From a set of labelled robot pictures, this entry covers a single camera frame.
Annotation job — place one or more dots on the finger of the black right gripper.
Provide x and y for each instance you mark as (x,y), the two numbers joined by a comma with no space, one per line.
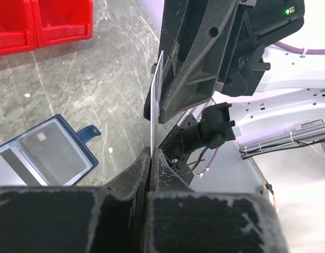
(147,107)
(194,40)

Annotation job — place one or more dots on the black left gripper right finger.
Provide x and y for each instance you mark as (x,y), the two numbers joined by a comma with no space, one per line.
(179,219)

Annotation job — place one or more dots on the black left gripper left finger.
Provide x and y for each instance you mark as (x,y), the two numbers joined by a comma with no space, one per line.
(104,218)

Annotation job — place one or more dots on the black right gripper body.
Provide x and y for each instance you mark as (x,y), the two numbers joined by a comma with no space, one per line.
(264,24)

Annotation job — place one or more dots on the white magnetic stripe card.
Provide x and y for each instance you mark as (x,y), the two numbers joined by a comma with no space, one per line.
(156,89)

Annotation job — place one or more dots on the blue leather card holder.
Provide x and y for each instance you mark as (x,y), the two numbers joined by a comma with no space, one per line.
(17,169)

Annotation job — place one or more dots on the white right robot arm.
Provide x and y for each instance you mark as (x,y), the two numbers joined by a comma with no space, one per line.
(210,146)

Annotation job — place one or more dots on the red plastic double bin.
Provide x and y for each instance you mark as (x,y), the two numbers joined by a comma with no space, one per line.
(28,25)

